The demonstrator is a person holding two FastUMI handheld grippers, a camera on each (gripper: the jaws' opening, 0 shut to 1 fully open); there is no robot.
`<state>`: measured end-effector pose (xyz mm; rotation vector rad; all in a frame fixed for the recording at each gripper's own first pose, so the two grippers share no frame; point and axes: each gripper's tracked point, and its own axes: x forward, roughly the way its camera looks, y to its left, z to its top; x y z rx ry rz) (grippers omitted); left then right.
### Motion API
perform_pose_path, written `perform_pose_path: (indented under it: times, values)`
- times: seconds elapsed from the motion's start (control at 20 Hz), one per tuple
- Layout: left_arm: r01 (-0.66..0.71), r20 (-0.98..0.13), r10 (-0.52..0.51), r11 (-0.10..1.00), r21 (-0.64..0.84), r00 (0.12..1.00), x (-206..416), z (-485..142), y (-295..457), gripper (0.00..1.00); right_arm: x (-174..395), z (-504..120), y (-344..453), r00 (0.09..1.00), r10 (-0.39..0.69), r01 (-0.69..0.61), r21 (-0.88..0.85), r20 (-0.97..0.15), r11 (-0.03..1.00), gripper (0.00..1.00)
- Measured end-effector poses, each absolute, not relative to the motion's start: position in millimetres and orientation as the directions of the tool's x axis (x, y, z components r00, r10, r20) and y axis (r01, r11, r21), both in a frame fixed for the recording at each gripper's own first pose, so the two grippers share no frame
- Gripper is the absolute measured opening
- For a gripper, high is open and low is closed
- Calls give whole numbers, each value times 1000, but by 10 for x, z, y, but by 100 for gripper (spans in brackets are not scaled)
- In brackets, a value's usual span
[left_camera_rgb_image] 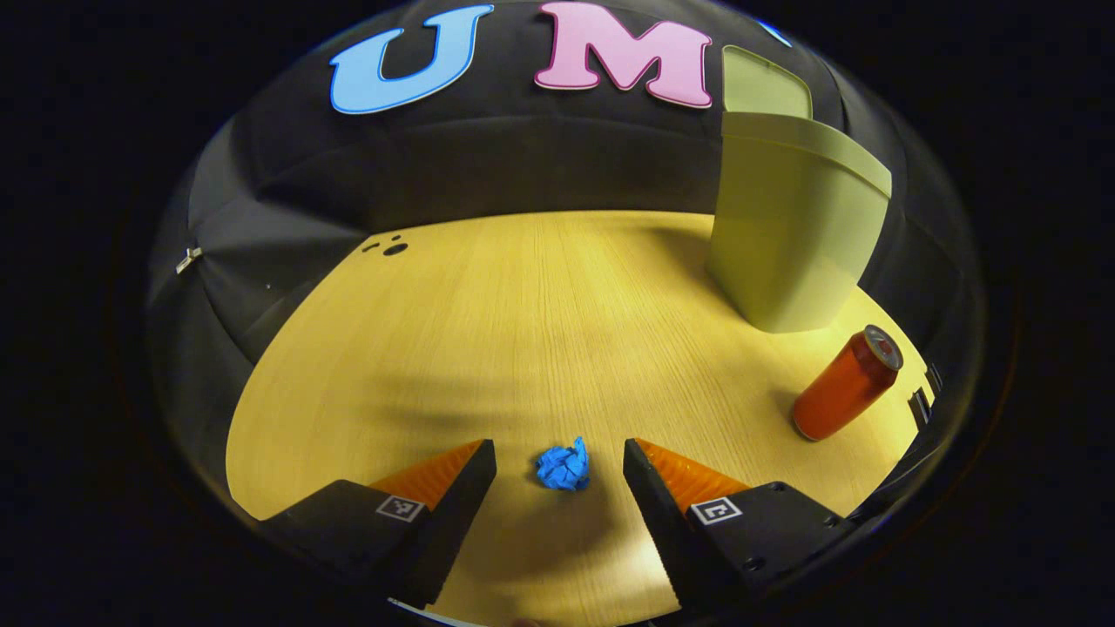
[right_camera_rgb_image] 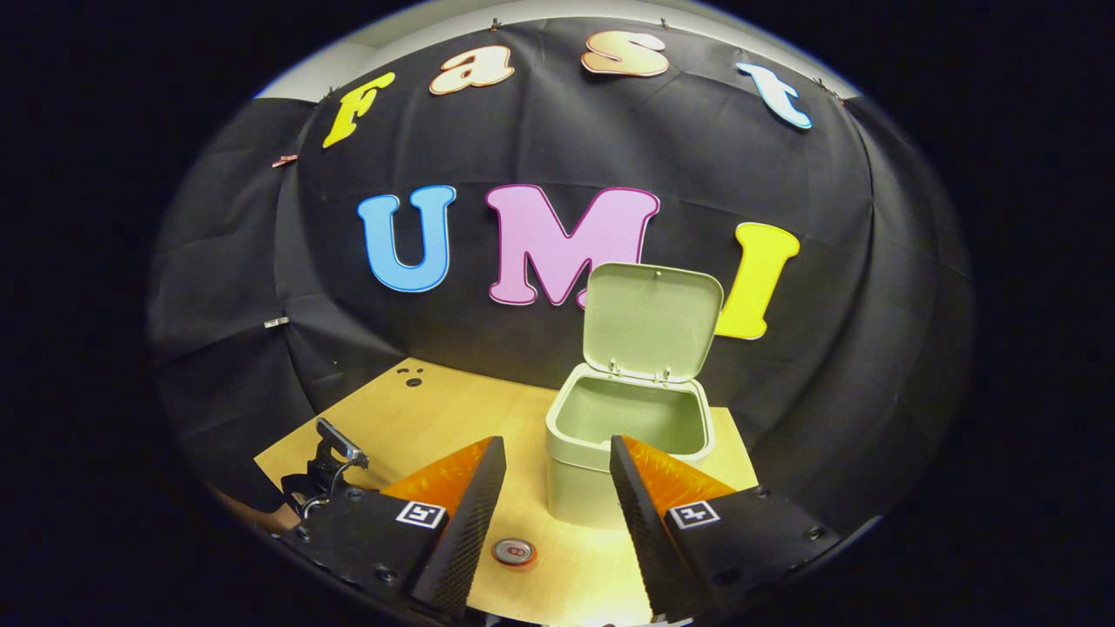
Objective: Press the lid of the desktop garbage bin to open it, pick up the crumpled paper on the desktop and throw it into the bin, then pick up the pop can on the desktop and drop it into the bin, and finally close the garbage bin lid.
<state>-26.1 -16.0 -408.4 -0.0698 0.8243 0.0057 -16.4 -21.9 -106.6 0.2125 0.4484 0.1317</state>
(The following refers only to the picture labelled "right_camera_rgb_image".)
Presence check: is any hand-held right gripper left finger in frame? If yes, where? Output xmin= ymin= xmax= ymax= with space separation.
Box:
xmin=277 ymin=435 xmax=508 ymax=621

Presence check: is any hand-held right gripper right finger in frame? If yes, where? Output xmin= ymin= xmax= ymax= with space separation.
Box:
xmin=608 ymin=434 xmax=844 ymax=624

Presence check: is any red pop can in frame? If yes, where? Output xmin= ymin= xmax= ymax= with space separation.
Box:
xmin=490 ymin=537 xmax=538 ymax=569

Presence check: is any pale green garbage bin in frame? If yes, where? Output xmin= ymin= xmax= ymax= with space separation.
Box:
xmin=545 ymin=261 xmax=726 ymax=530

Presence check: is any wooden desktop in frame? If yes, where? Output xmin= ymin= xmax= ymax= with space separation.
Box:
xmin=253 ymin=357 xmax=760 ymax=627

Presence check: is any black backdrop cloth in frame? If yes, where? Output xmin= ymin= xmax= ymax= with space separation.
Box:
xmin=148 ymin=17 xmax=972 ymax=541

